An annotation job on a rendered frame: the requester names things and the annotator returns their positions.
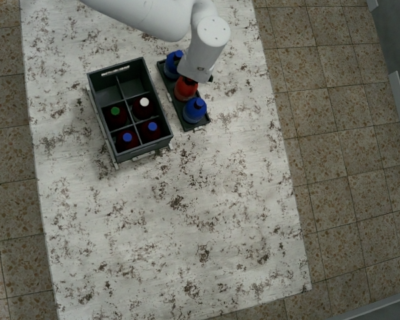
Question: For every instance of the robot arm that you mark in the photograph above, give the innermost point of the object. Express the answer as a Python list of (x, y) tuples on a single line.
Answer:
[(168, 20)]

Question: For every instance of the black tray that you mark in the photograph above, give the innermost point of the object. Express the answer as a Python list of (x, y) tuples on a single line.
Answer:
[(178, 105)]

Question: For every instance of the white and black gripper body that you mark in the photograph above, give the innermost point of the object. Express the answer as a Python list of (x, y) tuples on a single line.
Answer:
[(185, 69)]

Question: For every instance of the red labeled bottle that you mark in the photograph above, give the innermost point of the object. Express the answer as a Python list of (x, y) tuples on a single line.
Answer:
[(184, 90)]

